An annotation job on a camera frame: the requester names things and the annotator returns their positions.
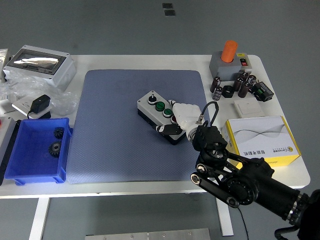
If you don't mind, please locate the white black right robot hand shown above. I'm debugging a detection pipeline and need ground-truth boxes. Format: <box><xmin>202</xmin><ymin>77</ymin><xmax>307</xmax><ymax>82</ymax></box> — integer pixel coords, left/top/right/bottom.
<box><xmin>155</xmin><ymin>99</ymin><xmax>203</xmax><ymax>137</ymax></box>

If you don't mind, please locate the grey four-button control box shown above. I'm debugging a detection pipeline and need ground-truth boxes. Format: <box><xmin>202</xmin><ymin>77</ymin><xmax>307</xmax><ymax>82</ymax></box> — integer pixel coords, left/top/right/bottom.
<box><xmin>136</xmin><ymin>89</ymin><xmax>187</xmax><ymax>146</ymax></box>

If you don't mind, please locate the black hex nut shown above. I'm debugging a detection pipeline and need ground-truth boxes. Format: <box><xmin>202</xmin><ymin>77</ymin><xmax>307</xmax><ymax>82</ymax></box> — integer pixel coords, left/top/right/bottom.
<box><xmin>221</xmin><ymin>85</ymin><xmax>235</xmax><ymax>99</ymax></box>

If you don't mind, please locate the grey block base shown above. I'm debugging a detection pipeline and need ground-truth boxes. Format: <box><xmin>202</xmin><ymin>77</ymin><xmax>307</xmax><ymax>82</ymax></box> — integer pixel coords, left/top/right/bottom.
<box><xmin>208</xmin><ymin>51</ymin><xmax>243</xmax><ymax>82</ymax></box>

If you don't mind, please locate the orange cylinder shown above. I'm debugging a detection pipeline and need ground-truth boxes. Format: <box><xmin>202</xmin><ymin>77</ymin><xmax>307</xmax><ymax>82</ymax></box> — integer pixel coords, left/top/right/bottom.
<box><xmin>220</xmin><ymin>40</ymin><xmax>239</xmax><ymax>64</ymax></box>

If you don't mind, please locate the grey-blue textured mat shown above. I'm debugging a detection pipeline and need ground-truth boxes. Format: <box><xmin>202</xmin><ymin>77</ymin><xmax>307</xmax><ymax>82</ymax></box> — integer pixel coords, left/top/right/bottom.
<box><xmin>66</xmin><ymin>69</ymin><xmax>218</xmax><ymax>185</ymax></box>

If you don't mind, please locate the white yellow carton box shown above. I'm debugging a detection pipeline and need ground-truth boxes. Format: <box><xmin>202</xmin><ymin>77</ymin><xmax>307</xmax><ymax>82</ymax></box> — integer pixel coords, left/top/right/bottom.
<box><xmin>221</xmin><ymin>115</ymin><xmax>302</xmax><ymax>170</ymax></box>

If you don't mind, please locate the black relay module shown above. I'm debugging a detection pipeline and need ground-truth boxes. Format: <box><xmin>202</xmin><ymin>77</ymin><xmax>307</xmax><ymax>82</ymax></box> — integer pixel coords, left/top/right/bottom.
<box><xmin>250</xmin><ymin>81</ymin><xmax>275</xmax><ymax>103</ymax></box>

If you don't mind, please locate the white table leg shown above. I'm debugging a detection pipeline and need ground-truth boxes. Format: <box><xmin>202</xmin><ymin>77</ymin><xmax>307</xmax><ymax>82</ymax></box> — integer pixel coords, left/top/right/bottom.
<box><xmin>215</xmin><ymin>193</ymin><xmax>235</xmax><ymax>237</ymax></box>
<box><xmin>28</xmin><ymin>197</ymin><xmax>51</xmax><ymax>240</ymax></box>

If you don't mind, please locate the clear plastic bag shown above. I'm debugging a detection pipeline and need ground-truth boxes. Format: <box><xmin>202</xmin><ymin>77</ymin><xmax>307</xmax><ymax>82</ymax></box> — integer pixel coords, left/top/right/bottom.
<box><xmin>0</xmin><ymin>71</ymin><xmax>80</xmax><ymax>116</ymax></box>

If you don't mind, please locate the grey metal plate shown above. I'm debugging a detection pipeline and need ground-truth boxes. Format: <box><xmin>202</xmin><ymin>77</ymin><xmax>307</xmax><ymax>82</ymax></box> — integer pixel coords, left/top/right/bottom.
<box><xmin>84</xmin><ymin>227</ymin><xmax>211</xmax><ymax>240</ymax></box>

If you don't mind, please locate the small black gear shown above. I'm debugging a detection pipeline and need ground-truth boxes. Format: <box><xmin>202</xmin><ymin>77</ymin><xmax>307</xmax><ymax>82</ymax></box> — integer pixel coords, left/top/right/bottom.
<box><xmin>53</xmin><ymin>126</ymin><xmax>65</xmax><ymax>140</ymax></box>

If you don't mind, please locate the large black gear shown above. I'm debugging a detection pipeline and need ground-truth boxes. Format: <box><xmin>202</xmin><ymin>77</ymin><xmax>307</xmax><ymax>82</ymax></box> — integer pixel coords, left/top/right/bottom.
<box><xmin>47</xmin><ymin>140</ymin><xmax>63</xmax><ymax>158</ymax></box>

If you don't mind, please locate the black power adapter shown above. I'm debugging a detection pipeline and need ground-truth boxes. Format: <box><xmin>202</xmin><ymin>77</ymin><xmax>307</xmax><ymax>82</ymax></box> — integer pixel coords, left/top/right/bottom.
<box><xmin>26</xmin><ymin>94</ymin><xmax>52</xmax><ymax>120</ymax></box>

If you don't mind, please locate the blue plastic bin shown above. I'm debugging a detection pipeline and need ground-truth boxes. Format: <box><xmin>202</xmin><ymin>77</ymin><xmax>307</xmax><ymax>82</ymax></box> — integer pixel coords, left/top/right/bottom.
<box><xmin>4</xmin><ymin>117</ymin><xmax>74</xmax><ymax>186</ymax></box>

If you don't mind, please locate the silver foil pouch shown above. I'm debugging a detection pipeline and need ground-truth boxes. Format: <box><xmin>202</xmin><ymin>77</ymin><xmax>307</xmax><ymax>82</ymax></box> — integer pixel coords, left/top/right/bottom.
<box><xmin>0</xmin><ymin>48</ymin><xmax>13</xmax><ymax>82</ymax></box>

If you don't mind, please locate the white wall switch plate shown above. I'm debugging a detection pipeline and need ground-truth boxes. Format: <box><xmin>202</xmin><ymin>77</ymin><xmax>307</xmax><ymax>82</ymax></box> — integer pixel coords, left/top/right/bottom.
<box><xmin>233</xmin><ymin>97</ymin><xmax>266</xmax><ymax>118</ymax></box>

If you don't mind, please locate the white red-black switch box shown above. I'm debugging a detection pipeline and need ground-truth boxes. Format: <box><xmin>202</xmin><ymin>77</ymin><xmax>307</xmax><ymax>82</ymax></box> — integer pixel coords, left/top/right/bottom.
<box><xmin>235</xmin><ymin>52</ymin><xmax>253</xmax><ymax>76</ymax></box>

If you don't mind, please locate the thin black cable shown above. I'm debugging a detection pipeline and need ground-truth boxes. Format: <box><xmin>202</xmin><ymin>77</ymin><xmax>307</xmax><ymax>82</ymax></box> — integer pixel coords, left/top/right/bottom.
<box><xmin>236</xmin><ymin>206</ymin><xmax>250</xmax><ymax>240</ymax></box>

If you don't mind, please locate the white enclosure with clear window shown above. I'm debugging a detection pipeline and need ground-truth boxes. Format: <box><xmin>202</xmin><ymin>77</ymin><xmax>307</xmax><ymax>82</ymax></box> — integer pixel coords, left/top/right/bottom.
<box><xmin>2</xmin><ymin>44</ymin><xmax>77</xmax><ymax>93</ymax></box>

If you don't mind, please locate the white wall socket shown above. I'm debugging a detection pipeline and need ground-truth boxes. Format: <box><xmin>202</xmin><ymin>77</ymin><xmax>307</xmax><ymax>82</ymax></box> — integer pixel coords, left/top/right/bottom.
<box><xmin>11</xmin><ymin>96</ymin><xmax>53</xmax><ymax>120</ymax></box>

